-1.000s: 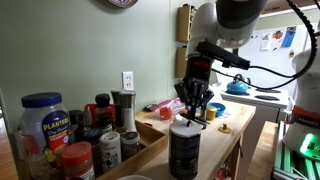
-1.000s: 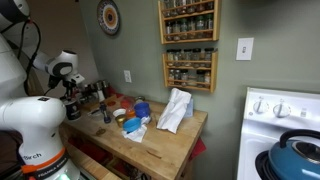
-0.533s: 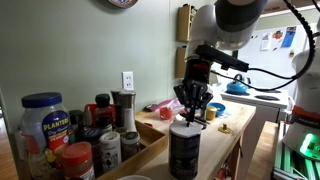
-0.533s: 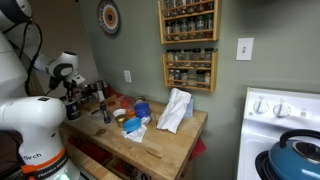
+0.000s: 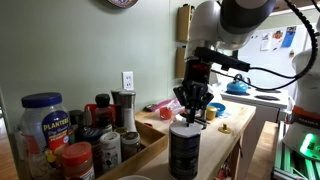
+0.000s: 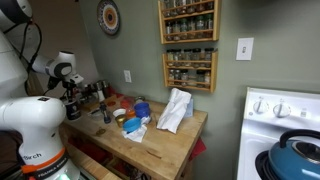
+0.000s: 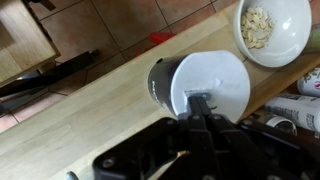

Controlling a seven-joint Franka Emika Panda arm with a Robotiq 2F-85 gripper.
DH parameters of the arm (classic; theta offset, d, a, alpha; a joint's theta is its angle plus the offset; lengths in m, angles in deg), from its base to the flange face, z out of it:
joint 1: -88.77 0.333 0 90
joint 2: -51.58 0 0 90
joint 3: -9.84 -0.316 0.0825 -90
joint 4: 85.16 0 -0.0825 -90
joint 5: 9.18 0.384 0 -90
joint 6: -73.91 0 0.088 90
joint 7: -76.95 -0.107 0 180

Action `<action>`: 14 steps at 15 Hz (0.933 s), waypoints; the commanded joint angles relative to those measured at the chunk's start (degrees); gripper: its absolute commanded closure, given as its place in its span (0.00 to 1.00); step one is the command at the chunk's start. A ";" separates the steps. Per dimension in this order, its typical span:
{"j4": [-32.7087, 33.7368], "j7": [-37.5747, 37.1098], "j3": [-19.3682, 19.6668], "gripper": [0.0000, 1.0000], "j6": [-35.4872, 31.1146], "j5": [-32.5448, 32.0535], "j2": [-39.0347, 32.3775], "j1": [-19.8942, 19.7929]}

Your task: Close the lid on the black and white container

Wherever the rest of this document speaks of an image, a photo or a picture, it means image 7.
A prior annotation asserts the white patterned bottle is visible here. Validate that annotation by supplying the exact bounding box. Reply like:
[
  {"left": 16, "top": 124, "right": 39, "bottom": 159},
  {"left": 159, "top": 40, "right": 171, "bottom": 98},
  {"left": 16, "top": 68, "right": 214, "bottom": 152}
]
[{"left": 296, "top": 66, "right": 320, "bottom": 98}]

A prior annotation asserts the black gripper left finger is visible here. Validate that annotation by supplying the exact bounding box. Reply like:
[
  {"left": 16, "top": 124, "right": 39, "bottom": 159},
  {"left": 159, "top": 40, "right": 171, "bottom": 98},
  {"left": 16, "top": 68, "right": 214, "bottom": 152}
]
[{"left": 92, "top": 92, "right": 215, "bottom": 180}]

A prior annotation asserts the pale nuts heap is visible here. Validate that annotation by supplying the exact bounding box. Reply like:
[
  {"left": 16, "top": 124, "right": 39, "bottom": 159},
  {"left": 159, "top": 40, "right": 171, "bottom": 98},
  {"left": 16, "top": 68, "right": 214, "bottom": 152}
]
[{"left": 239, "top": 6, "right": 276, "bottom": 50}]

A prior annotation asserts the small red object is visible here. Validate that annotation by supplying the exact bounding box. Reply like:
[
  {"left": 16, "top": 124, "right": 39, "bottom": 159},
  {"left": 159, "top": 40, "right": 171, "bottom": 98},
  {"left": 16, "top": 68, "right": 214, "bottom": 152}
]
[{"left": 148, "top": 31, "right": 177, "bottom": 46}]

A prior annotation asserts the black container with white lid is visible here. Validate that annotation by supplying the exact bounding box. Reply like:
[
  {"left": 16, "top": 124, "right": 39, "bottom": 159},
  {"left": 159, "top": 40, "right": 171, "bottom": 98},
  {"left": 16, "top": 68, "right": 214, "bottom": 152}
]
[{"left": 147, "top": 49, "right": 252, "bottom": 124}]

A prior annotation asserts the black metal floor bar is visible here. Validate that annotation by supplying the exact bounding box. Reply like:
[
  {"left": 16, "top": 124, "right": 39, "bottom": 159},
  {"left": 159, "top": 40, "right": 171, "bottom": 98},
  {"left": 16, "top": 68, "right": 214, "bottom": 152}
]
[{"left": 0, "top": 49, "right": 100, "bottom": 99}]

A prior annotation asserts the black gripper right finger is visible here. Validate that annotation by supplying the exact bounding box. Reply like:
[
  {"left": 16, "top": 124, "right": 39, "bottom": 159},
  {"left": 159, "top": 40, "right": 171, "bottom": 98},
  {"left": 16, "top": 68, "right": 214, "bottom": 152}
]
[{"left": 199, "top": 92, "right": 320, "bottom": 180}]

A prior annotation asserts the light wooden cabinet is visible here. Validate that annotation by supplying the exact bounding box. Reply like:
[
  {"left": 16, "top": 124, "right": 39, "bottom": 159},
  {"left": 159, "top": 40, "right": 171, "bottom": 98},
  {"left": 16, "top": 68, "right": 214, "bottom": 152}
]
[{"left": 0, "top": 0, "right": 62, "bottom": 88}]

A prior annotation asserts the white ceramic bowl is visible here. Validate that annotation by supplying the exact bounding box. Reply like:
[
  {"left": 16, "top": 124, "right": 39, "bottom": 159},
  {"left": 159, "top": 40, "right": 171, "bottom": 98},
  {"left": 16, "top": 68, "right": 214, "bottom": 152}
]
[{"left": 232, "top": 0, "right": 313, "bottom": 69}]

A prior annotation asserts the white printed label bottle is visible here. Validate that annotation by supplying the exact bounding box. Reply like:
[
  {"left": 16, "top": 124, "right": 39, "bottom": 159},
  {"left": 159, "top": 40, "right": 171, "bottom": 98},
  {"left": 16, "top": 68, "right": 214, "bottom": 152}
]
[{"left": 263, "top": 93, "right": 320, "bottom": 134}]

